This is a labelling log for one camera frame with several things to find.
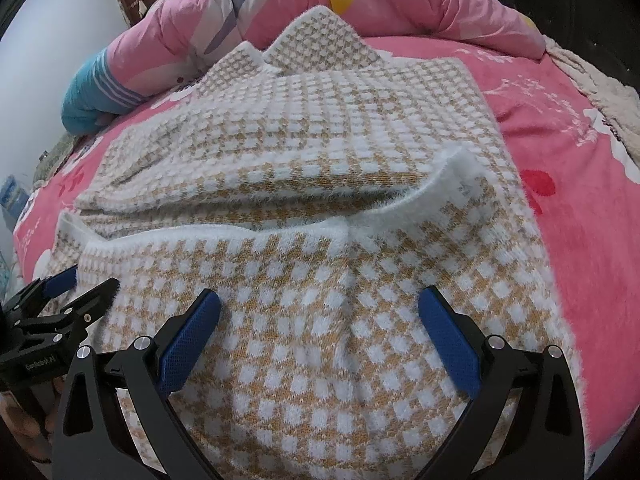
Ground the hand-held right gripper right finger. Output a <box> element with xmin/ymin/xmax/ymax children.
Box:
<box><xmin>417</xmin><ymin>285</ymin><xmax>586</xmax><ymax>480</ymax></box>

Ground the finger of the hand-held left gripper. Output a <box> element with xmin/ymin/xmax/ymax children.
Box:
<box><xmin>0</xmin><ymin>265</ymin><xmax>81</xmax><ymax>322</ymax></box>
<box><xmin>12</xmin><ymin>277</ymin><xmax>122</xmax><ymax>350</ymax></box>

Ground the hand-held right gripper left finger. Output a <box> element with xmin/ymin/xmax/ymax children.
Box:
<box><xmin>52</xmin><ymin>289</ymin><xmax>222</xmax><ymax>480</ymax></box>

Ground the beige white checked knit cardigan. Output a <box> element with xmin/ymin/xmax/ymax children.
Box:
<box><xmin>37</xmin><ymin>5</ymin><xmax>587</xmax><ymax>480</ymax></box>

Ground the person's left hand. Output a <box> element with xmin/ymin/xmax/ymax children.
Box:
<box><xmin>0</xmin><ymin>394</ymin><xmax>55</xmax><ymax>465</ymax></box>

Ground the blue packet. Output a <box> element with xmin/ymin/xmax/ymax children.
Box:
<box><xmin>0</xmin><ymin>174</ymin><xmax>27</xmax><ymax>223</ymax></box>

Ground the grey-green patterned cloth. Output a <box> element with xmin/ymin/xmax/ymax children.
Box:
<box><xmin>32</xmin><ymin>137</ymin><xmax>78</xmax><ymax>183</ymax></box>

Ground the pink floral bed blanket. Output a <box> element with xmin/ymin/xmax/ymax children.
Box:
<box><xmin>12</xmin><ymin>35</ymin><xmax>640</xmax><ymax>463</ymax></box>

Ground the beige fleece blanket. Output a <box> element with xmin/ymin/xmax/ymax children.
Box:
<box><xmin>544</xmin><ymin>37</ymin><xmax>640</xmax><ymax>183</ymax></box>

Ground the pink printed quilt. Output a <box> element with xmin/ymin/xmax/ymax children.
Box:
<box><xmin>61</xmin><ymin>0</ymin><xmax>547</xmax><ymax>133</ymax></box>

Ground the black padded headboard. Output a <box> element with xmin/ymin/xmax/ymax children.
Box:
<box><xmin>452</xmin><ymin>0</ymin><xmax>640</xmax><ymax>93</ymax></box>

